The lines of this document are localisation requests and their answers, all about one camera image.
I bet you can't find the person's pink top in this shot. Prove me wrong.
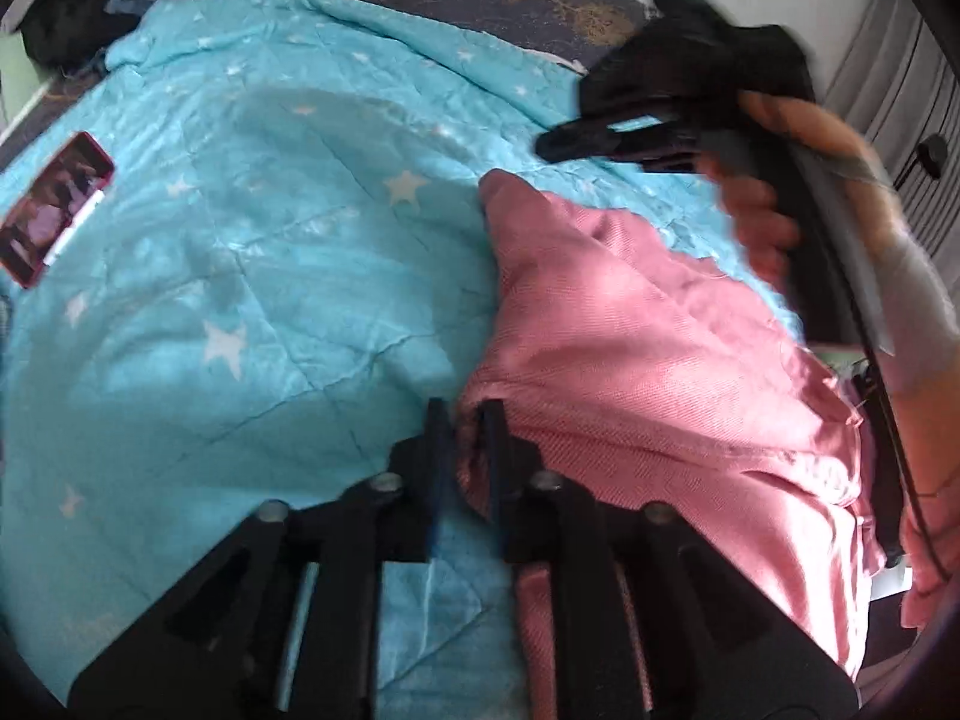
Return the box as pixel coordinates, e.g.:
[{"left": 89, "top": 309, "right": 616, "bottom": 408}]
[{"left": 896, "top": 382, "right": 960, "bottom": 635}]

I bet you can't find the black cloth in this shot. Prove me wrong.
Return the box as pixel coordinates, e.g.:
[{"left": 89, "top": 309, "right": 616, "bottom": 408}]
[{"left": 19, "top": 0, "right": 145, "bottom": 81}]

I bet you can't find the red case smartphone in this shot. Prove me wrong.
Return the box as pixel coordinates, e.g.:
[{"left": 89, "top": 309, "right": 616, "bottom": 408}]
[{"left": 0, "top": 131, "right": 117, "bottom": 291}]

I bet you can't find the person's right forearm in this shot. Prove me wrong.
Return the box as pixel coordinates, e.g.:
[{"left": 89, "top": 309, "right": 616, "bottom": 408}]
[{"left": 862, "top": 165, "right": 960, "bottom": 436}]

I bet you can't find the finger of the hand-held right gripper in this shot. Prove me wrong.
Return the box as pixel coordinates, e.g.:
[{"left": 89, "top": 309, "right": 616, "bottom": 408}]
[
  {"left": 536, "top": 114, "right": 702, "bottom": 164},
  {"left": 619, "top": 150, "right": 700, "bottom": 175}
]

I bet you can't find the black drawer knob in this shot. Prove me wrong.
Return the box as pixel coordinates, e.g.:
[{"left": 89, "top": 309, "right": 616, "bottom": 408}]
[{"left": 916, "top": 133, "right": 950, "bottom": 181}]

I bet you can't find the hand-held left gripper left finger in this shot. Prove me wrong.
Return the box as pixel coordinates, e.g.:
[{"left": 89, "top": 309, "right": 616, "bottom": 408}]
[{"left": 67, "top": 397, "right": 456, "bottom": 720}]

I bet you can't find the turquoise star print blanket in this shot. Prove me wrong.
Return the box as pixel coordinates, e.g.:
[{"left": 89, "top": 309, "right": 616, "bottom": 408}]
[{"left": 0, "top": 0, "right": 807, "bottom": 720}]

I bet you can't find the pink bear print garment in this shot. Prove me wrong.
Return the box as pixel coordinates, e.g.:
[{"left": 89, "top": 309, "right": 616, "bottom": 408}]
[{"left": 456, "top": 169, "right": 897, "bottom": 720}]

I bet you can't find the person's right hand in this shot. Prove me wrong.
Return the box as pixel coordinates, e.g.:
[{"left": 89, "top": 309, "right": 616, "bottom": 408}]
[{"left": 705, "top": 90, "right": 893, "bottom": 291}]

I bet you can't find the grey drawer cabinet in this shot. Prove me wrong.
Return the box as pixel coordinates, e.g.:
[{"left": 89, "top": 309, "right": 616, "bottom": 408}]
[{"left": 821, "top": 0, "right": 960, "bottom": 256}]

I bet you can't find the black cable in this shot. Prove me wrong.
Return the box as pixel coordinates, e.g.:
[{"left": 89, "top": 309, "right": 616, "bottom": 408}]
[{"left": 851, "top": 300, "right": 950, "bottom": 578}]

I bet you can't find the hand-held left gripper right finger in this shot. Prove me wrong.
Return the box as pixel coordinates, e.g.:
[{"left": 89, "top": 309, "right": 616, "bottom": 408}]
[{"left": 477, "top": 399, "right": 860, "bottom": 720}]

